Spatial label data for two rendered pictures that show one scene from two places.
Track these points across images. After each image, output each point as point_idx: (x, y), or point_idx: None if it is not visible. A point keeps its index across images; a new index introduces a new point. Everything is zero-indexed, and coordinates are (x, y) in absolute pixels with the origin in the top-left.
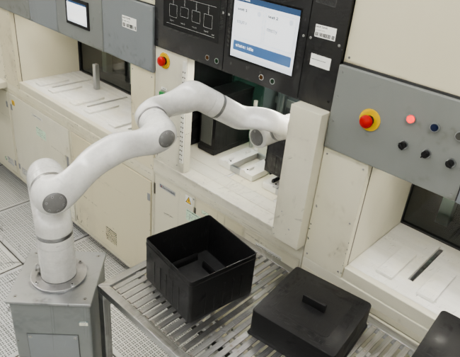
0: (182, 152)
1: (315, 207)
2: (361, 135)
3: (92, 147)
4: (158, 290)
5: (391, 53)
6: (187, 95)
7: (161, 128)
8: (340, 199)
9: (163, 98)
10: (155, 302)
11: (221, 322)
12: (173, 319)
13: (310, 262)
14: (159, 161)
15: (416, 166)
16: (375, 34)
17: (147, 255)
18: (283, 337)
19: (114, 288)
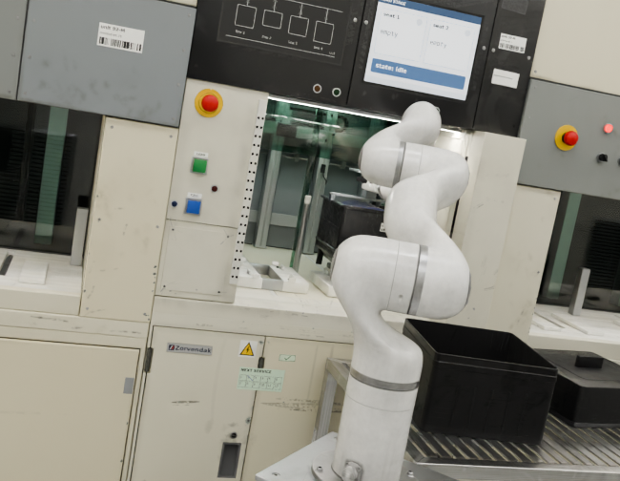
0: (239, 262)
1: None
2: (556, 157)
3: (419, 199)
4: (460, 436)
5: (581, 63)
6: (439, 120)
7: (465, 160)
8: (527, 245)
9: (413, 126)
10: (486, 446)
11: (548, 431)
12: (527, 449)
13: None
14: (172, 299)
15: (612, 177)
16: (564, 44)
17: (438, 384)
18: (619, 402)
19: (434, 456)
